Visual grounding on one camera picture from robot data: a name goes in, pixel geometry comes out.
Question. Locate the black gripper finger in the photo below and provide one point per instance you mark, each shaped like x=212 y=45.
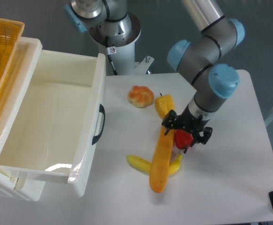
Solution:
x=168 y=121
x=201 y=135

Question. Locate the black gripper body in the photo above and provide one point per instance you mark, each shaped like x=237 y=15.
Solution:
x=187 y=122

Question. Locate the long orange bread loaf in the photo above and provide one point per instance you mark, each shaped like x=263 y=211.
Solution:
x=159 y=170

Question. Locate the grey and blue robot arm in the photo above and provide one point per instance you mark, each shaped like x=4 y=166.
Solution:
x=198 y=63

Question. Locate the round knotted bread roll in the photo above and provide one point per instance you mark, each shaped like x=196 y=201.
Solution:
x=140 y=96

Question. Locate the yellow bell pepper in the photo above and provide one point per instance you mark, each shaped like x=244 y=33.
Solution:
x=163 y=104

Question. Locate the red bell pepper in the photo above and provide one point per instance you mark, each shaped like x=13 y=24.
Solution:
x=183 y=140

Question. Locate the yellow banana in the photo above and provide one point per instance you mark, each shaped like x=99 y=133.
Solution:
x=144 y=166

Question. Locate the white plastic drawer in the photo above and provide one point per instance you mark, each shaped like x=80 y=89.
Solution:
x=51 y=137

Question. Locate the white plastic drawer cabinet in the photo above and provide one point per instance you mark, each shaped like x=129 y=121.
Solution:
x=15 y=184

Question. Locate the dark blue drawer handle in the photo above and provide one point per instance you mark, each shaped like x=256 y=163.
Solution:
x=100 y=125

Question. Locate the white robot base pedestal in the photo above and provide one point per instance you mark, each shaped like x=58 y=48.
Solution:
x=116 y=40

